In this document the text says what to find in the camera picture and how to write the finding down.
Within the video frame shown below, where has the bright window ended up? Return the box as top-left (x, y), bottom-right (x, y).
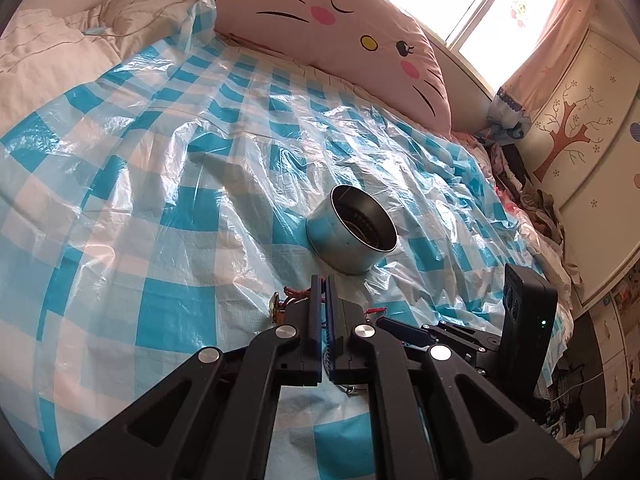
top-left (390, 0), bottom-right (556, 93)

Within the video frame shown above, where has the red string charm bracelet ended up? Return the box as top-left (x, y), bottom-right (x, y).
top-left (268, 286), bottom-right (388, 326)

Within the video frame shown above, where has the white wardrobe with tree decal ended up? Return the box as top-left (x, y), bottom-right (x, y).
top-left (518, 32), bottom-right (639, 304)

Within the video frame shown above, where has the cream quilted duvet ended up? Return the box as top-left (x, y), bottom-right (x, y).
top-left (1, 0), bottom-right (198, 133)

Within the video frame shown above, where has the round silver metal tin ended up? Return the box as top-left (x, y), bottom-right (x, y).
top-left (306, 184), bottom-right (398, 275)

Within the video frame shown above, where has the pink cat face pillow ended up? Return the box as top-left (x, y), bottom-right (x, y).
top-left (215, 0), bottom-right (451, 134)

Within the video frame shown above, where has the pile of clothes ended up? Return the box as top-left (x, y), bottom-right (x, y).
top-left (466, 134), bottom-right (582, 289)

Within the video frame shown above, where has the pink patterned curtain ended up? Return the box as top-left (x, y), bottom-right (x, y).
top-left (482, 0), bottom-right (597, 145)

